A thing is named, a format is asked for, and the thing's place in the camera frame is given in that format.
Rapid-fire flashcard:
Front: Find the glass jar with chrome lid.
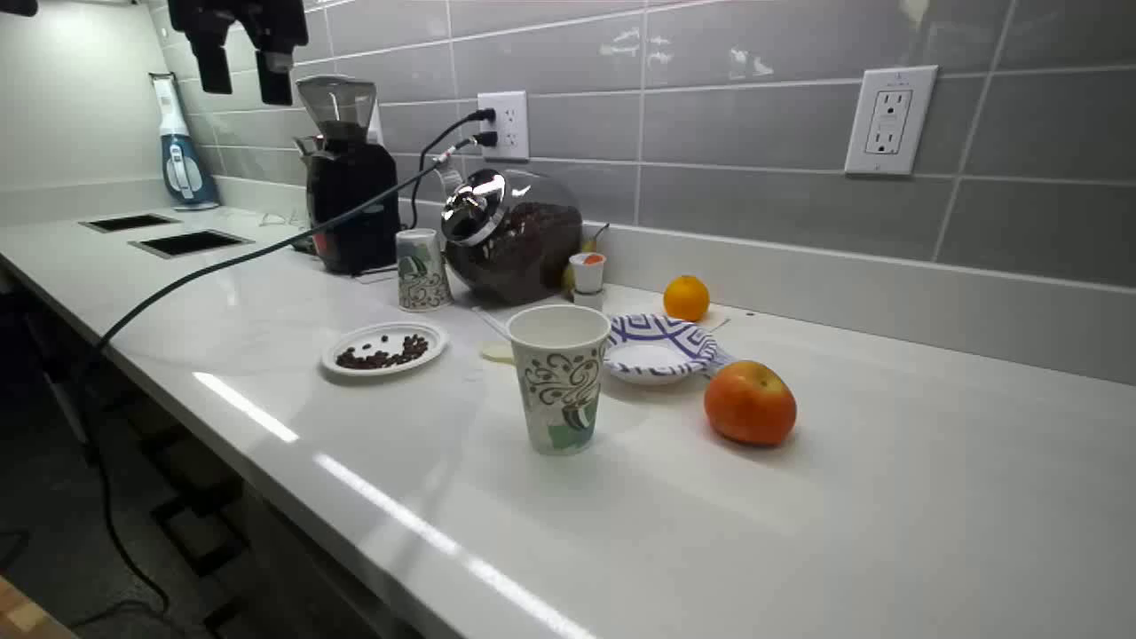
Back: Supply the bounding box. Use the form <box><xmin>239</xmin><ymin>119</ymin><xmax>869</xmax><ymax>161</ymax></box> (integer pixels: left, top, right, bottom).
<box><xmin>441</xmin><ymin>168</ymin><xmax>581</xmax><ymax>304</ymax></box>

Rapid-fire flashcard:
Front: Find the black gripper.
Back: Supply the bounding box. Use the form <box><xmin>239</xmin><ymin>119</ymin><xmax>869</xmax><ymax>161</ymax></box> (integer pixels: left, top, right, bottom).
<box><xmin>167</xmin><ymin>0</ymin><xmax>309</xmax><ymax>106</ymax></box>

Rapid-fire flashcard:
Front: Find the large red orange apple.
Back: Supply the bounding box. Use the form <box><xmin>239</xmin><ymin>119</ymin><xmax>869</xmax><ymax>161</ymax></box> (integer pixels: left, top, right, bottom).
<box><xmin>704</xmin><ymin>358</ymin><xmax>797</xmax><ymax>447</ymax></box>

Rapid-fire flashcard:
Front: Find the upright patterned paper cup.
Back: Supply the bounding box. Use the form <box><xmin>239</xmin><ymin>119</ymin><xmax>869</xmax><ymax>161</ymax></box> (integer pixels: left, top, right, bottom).
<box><xmin>504</xmin><ymin>304</ymin><xmax>612</xmax><ymax>454</ymax></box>

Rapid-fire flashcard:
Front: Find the white wall outlet with plugs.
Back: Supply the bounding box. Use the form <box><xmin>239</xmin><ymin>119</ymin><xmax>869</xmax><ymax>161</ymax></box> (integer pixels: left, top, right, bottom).
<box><xmin>476</xmin><ymin>90</ymin><xmax>528</xmax><ymax>161</ymax></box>

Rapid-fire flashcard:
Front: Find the small orange fruit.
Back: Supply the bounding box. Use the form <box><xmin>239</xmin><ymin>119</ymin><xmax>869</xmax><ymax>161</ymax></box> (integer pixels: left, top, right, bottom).
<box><xmin>664</xmin><ymin>275</ymin><xmax>712</xmax><ymax>322</ymax></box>

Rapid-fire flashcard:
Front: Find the black power cable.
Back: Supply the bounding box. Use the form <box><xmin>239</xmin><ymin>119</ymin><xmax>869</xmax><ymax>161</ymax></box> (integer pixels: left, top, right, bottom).
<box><xmin>69</xmin><ymin>106</ymin><xmax>502</xmax><ymax>619</ymax></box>

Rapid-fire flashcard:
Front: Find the small white orange-top container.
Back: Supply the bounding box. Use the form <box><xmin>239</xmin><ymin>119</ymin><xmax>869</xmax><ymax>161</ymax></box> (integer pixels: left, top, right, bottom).
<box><xmin>568</xmin><ymin>251</ymin><xmax>609</xmax><ymax>296</ymax></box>

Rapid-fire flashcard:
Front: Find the upside-down patterned paper cup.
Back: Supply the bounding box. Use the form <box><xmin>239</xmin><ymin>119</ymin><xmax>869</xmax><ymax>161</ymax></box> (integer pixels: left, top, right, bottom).
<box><xmin>393</xmin><ymin>228</ymin><xmax>450</xmax><ymax>309</ymax></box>

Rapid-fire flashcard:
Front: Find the blue patterned paper bowl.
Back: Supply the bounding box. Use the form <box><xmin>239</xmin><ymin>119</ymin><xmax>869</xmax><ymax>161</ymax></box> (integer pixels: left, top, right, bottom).
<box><xmin>609</xmin><ymin>313</ymin><xmax>728</xmax><ymax>386</ymax></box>

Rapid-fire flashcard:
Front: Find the white wall outlet right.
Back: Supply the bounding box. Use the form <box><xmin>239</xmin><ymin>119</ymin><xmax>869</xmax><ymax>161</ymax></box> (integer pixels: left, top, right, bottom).
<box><xmin>846</xmin><ymin>65</ymin><xmax>936</xmax><ymax>178</ymax></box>

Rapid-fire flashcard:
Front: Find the white paper plate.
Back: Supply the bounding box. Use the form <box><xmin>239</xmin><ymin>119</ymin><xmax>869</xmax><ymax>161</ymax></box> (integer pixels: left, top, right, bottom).
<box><xmin>319</xmin><ymin>319</ymin><xmax>448</xmax><ymax>381</ymax></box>

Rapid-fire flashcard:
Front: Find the black coffee grinder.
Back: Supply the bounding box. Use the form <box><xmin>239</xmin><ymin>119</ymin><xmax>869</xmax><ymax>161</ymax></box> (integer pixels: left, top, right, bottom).
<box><xmin>300</xmin><ymin>73</ymin><xmax>400</xmax><ymax>273</ymax></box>

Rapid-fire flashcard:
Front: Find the dark coffee beans pile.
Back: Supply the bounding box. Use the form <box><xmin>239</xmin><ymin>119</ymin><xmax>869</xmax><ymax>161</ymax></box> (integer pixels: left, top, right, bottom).
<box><xmin>338</xmin><ymin>333</ymin><xmax>430</xmax><ymax>369</ymax></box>

